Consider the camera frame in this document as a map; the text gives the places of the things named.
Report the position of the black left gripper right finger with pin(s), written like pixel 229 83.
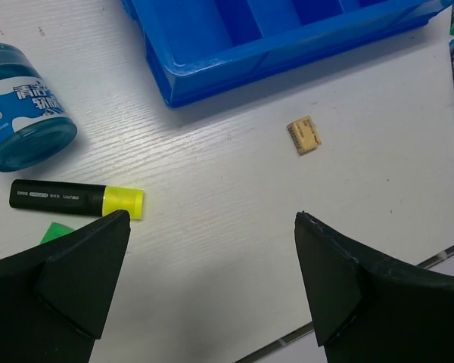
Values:
pixel 367 306

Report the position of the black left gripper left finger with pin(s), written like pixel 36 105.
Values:
pixel 55 297

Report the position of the green highlighter black body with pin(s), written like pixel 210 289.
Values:
pixel 54 231

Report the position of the yellow highlighter black body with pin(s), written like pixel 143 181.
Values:
pixel 75 198

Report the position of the beige eraser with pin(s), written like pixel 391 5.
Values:
pixel 304 135

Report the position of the blue plastic divided tray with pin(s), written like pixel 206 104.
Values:
pixel 198 49

